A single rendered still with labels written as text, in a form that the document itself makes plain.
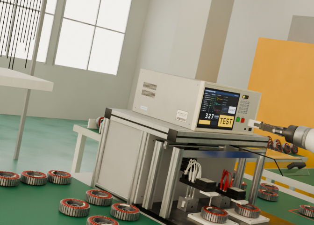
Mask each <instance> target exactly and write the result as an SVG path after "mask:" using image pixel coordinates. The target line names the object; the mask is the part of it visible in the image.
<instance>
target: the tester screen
mask: <svg viewBox="0 0 314 225"><path fill-rule="evenodd" d="M238 98H239V95H237V94H230V93H225V92H219V91H214V90H208V89H205V93H204V97H203V102H202V106H201V111H200V116H199V121H200V120H207V121H216V122H217V124H216V125H211V124H200V123H199V121H198V126H207V127H218V128H229V129H231V128H232V127H221V126H218V122H219V118H220V115H225V116H235V113H234V114H231V113H224V112H221V109H222V106H223V105H224V106H231V107H237V102H238ZM206 113H210V114H214V119H205V114H206Z"/></svg>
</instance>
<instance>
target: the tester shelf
mask: <svg viewBox="0 0 314 225"><path fill-rule="evenodd" d="M104 117H105V118H107V119H110V120H113V121H116V122H119V123H121V124H124V125H127V126H130V127H133V128H136V129H138V130H141V131H144V132H147V133H150V134H152V135H155V136H158V137H161V138H164V139H167V140H169V141H172V142H177V143H198V144H220V145H250V146H268V143H269V137H266V136H263V135H259V134H255V133H253V135H243V134H230V133H217V132H204V131H193V130H191V129H188V128H184V127H181V126H178V125H175V124H172V123H169V122H165V121H162V120H159V119H156V118H153V117H150V116H146V115H143V114H140V113H137V112H134V111H132V110H125V109H113V108H106V110H105V114H104Z"/></svg>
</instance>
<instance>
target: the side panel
mask: <svg viewBox="0 0 314 225"><path fill-rule="evenodd" d="M147 136H148V133H147V132H144V131H141V130H138V129H136V128H133V127H130V126H127V125H124V124H121V123H119V122H116V121H113V120H110V119H107V118H104V120H103V125H102V130H101V135H100V141H99V146H98V150H97V155H96V161H95V165H94V170H93V176H92V181H91V187H92V188H94V189H96V190H101V191H106V192H108V193H110V194H111V195H112V196H113V199H115V200H117V201H118V202H120V203H125V204H126V203H127V204H129V205H130V204H131V205H133V206H135V207H136V204H135V203H134V199H135V195H136V188H137V184H138V179H139V175H140V170H141V165H142V161H143V155H144V150H145V146H146V141H147Z"/></svg>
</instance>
